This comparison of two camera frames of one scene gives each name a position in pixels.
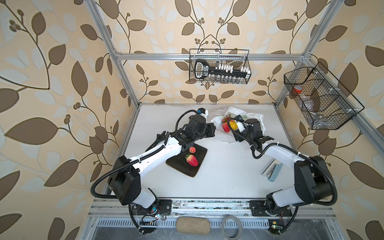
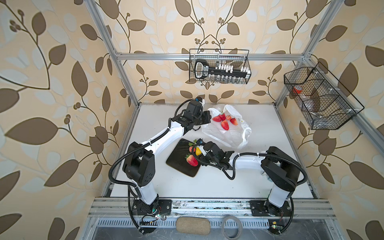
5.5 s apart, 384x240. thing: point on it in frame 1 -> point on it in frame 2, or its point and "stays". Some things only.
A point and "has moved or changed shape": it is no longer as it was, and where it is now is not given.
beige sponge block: x=193 y=225 stays
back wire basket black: x=220 y=66 stays
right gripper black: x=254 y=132 -> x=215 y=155
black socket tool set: x=221 y=71 stays
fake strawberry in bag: x=226 y=127 stays
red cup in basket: x=297 y=89 stays
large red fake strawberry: x=191 y=160 stays
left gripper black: x=211 y=129 -> x=207 y=117
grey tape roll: x=240 y=226 stays
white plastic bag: x=228 y=137 has moved or changed shape
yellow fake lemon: x=233 y=125 -> x=198 y=151
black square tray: x=179 y=162 stays
